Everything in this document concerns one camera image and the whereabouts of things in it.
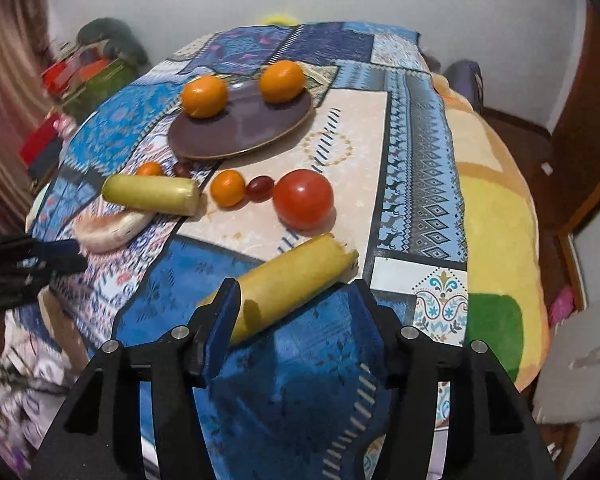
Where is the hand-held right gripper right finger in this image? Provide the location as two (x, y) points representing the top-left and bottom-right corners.
(349, 278), (562, 480)

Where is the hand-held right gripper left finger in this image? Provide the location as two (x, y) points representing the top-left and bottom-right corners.
(30, 277), (243, 480)

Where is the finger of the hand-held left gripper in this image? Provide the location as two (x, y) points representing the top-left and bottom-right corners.
(30, 238), (83, 258)
(32, 256), (89, 283)

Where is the yellow sausage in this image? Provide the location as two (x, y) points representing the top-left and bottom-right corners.
(198, 233), (359, 347)

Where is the red and navy box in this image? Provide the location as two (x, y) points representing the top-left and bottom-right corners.
(19, 119), (66, 183)

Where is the far yellow-green sausage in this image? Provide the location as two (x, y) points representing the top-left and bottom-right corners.
(101, 174), (201, 217)

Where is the floral printed cloth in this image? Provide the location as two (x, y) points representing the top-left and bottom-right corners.
(0, 287), (88, 471)

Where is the pink plastic bag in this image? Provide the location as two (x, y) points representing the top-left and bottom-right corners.
(44, 112), (78, 138)

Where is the dark red grape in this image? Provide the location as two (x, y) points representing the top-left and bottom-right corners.
(245, 175), (274, 203)

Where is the large red tomato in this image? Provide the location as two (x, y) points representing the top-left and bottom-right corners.
(272, 169), (335, 228)

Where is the blue patchwork tablecloth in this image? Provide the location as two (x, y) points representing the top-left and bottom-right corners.
(25, 21), (469, 480)

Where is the green container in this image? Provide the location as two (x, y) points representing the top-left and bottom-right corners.
(60, 62), (142, 120)

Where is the yellow fleece blanket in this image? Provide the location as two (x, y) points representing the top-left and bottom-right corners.
(420, 52), (551, 395)

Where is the striped brown curtain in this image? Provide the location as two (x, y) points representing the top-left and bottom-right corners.
(0, 0), (58, 226)

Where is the pink cloth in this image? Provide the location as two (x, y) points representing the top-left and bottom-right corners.
(549, 286), (575, 328)

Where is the brown round plate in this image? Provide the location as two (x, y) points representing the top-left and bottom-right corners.
(167, 80), (315, 161)

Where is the large orange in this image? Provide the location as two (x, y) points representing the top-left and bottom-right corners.
(259, 60), (306, 105)
(181, 75), (229, 119)

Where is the grey-green plush toy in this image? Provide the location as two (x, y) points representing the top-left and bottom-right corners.
(76, 18), (150, 68)

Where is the purple cushion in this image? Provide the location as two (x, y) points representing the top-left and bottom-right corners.
(441, 59), (484, 111)

